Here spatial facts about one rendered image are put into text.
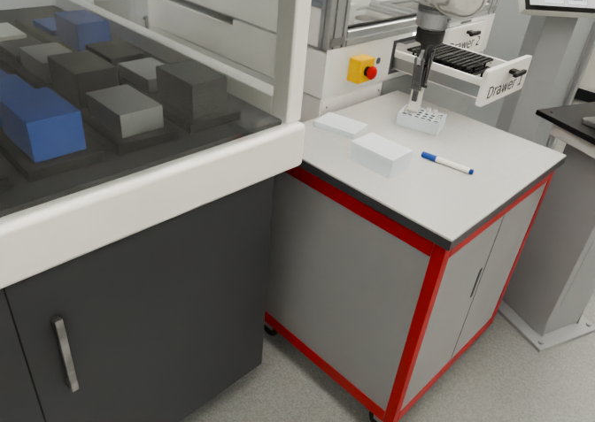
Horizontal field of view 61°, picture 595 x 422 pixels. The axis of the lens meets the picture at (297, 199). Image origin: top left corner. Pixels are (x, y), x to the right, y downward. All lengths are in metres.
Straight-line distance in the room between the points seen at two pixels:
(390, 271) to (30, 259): 0.76
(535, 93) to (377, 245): 1.69
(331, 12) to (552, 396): 1.39
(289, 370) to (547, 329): 0.96
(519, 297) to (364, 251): 0.98
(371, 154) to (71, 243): 0.70
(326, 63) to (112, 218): 0.83
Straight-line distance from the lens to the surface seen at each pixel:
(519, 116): 2.76
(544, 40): 2.66
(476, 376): 1.88
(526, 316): 2.11
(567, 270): 1.93
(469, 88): 1.63
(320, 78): 1.51
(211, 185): 0.98
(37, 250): 0.86
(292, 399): 1.67
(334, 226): 1.29
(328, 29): 1.46
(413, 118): 1.51
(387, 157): 1.21
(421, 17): 1.43
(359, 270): 1.29
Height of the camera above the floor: 1.36
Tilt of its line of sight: 33 degrees down
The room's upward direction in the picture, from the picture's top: 6 degrees clockwise
